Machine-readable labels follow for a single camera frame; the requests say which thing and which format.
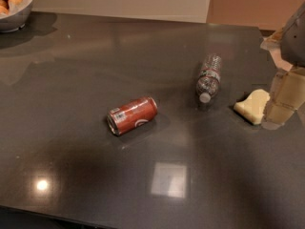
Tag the orange fruit lower left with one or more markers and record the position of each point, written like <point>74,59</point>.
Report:
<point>4,7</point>

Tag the orange fruit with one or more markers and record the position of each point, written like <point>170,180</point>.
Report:
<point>14,2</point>
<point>4,7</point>

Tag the clear plastic water bottle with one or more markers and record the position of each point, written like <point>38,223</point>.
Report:
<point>208,82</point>

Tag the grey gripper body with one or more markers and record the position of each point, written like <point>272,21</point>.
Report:
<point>294,42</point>

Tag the orange fruit lower middle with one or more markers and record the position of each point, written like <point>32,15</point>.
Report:
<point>14,2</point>

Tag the yellow sponge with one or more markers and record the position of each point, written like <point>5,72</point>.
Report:
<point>253,106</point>

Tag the red coke can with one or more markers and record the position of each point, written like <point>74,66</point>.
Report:
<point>131,115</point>

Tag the metal fruit bowl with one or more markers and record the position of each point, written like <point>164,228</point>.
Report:
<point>17,17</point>

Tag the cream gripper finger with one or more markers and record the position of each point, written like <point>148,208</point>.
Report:
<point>287,95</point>
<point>272,45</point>

